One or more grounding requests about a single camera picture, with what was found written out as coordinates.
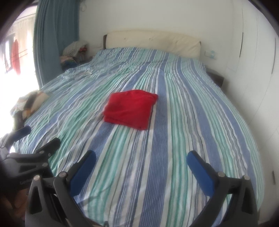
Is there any dark wooden nightstand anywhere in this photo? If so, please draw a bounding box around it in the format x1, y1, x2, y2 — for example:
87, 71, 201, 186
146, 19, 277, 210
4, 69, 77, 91
206, 68, 224, 88

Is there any wall power socket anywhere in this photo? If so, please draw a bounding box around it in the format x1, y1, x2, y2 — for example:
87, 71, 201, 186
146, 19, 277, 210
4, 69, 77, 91
204, 50, 216, 60

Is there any red hanging garment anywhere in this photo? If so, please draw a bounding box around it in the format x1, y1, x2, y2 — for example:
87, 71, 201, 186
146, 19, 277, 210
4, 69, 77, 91
11, 39, 20, 75

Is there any pile of clothes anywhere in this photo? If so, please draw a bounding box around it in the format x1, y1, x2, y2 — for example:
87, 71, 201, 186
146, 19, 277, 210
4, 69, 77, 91
60, 40, 88, 71

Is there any person's left hand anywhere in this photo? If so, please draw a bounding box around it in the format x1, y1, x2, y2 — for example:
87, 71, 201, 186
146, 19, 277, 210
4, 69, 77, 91
1, 189, 28, 221

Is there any teal curtain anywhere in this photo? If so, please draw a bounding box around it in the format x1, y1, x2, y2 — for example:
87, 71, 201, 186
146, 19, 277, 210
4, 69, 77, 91
33, 0, 80, 87

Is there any white wardrobe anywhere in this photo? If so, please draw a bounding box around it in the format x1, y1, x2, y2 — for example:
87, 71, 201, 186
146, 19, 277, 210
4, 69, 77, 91
224, 0, 279, 153

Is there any red rabbit sweater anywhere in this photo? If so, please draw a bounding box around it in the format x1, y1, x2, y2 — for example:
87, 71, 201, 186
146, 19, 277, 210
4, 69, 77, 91
103, 90, 158, 130

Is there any cream padded headboard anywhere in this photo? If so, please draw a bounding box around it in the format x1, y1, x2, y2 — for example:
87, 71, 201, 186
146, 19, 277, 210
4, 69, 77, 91
103, 29, 201, 60

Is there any patterned folded cloth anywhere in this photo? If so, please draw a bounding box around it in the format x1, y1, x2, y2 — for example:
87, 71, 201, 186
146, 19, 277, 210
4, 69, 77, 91
10, 90, 50, 120

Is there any striped blue green bedspread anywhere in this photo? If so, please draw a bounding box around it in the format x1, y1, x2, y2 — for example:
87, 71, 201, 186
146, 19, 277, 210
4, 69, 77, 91
14, 48, 264, 226

